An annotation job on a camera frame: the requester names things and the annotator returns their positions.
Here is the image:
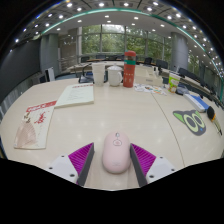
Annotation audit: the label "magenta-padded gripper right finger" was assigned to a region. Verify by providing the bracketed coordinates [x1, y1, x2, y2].
[129, 143, 177, 188]

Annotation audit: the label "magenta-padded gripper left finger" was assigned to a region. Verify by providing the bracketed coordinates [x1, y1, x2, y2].
[46, 142, 96, 187]

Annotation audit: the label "pink computer mouse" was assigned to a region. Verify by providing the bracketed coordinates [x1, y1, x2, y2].
[101, 130, 132, 175]

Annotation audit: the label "grey cat-shaped mouse pad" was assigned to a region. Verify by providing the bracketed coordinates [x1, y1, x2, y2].
[172, 109, 207, 137]

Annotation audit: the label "red and white leaflet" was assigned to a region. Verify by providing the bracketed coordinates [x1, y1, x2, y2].
[13, 100, 58, 150]

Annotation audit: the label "white printed document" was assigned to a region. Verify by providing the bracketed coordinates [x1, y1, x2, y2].
[54, 83, 95, 109]

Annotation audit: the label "blue and white book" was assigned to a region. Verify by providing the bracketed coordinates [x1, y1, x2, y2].
[183, 92, 210, 113]

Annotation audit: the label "colourful sticker sheet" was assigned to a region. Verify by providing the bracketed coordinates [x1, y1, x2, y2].
[133, 83, 167, 96]

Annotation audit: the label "black desk microphone console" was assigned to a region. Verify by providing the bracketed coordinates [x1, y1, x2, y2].
[176, 84, 191, 96]
[78, 63, 95, 84]

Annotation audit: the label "printed drink cup with straw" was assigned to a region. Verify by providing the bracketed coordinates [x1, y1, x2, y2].
[167, 72, 181, 94]

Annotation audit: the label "cream cardboard box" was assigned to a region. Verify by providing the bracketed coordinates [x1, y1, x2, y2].
[134, 65, 164, 87]

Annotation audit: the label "white upright panel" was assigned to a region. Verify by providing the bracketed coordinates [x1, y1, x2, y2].
[44, 67, 56, 83]

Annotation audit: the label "red thermos bottle, green band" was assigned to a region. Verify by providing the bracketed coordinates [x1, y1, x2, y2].
[122, 50, 137, 89]

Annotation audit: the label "white lidded mug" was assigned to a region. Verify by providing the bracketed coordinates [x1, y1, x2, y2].
[106, 64, 124, 88]

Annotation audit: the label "dark office chairs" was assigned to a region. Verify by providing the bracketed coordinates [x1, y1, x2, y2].
[79, 53, 224, 104]

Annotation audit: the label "long curved conference desk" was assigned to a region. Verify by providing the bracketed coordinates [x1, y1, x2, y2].
[65, 59, 224, 108]

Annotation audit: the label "ceiling lights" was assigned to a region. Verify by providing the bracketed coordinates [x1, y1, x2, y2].
[13, 0, 224, 73]

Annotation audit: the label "black microphone, yellow ring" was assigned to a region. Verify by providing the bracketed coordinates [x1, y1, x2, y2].
[206, 105, 223, 136]

